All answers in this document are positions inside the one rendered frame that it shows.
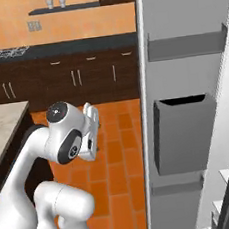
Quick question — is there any white fridge body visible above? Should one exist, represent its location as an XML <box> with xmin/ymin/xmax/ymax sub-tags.
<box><xmin>172</xmin><ymin>22</ymin><xmax>229</xmax><ymax>229</ymax></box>

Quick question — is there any shallow grey door shelf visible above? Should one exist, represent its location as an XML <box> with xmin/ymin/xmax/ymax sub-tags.
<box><xmin>144</xmin><ymin>22</ymin><xmax>229</xmax><ymax>63</ymax></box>

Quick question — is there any narrow grey door shelf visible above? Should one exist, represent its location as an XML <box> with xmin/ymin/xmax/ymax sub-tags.
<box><xmin>149</xmin><ymin>172</ymin><xmax>207</xmax><ymax>198</ymax></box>

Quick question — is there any dark kitchen island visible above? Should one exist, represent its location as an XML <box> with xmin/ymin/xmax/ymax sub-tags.
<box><xmin>0</xmin><ymin>98</ymin><xmax>58</xmax><ymax>206</ymax></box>

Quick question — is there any grey fridge door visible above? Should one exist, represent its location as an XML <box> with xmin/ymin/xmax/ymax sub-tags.
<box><xmin>121</xmin><ymin>0</ymin><xmax>229</xmax><ymax>229</ymax></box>

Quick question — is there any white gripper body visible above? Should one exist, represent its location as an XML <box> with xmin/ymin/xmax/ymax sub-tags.
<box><xmin>81</xmin><ymin>100</ymin><xmax>105</xmax><ymax>155</ymax></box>

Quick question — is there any dark base cupboard run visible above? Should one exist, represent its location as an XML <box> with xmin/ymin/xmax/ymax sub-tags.
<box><xmin>0</xmin><ymin>31</ymin><xmax>146</xmax><ymax>116</ymax></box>

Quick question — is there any dark wall shelf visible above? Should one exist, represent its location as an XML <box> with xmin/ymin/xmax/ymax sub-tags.
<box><xmin>27</xmin><ymin>0</ymin><xmax>102</xmax><ymax>17</ymax></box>

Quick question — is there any deep grey door bin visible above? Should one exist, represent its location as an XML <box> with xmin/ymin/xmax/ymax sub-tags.
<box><xmin>147</xmin><ymin>91</ymin><xmax>225</xmax><ymax>177</ymax></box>

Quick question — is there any grey wall socket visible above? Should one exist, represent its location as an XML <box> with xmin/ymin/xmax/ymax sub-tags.
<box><xmin>26</xmin><ymin>19</ymin><xmax>43</xmax><ymax>33</ymax></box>

